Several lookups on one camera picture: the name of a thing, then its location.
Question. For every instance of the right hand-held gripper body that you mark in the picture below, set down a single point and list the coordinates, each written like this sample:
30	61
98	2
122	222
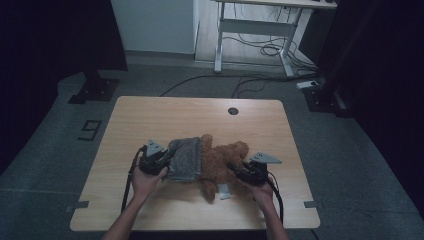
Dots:
258	171

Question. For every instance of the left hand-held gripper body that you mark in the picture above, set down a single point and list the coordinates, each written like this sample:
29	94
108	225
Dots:
153	161

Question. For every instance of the grey fluffy towel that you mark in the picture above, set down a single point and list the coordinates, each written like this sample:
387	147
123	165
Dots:
186	160

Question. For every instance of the brown teddy bear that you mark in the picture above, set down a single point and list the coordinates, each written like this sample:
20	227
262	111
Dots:
220	160

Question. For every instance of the person's right hand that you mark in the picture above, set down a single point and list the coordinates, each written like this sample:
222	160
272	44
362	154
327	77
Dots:
261	193

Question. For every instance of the person's left hand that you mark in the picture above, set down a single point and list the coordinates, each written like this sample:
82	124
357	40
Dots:
145	185

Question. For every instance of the round black table grommet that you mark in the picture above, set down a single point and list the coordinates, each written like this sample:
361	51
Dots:
233	111

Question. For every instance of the grey tape strip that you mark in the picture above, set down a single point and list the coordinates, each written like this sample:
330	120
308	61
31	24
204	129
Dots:
78	205
311	204

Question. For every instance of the black stand base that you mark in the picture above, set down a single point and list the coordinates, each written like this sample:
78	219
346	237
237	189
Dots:
96	90
316	100

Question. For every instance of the white power strip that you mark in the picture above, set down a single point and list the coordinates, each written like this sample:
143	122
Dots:
306	84

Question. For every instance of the dark curtain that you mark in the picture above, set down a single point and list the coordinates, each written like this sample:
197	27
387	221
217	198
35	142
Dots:
50	40
383	66

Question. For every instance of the white metal desk frame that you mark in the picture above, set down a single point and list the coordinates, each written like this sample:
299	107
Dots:
255	27

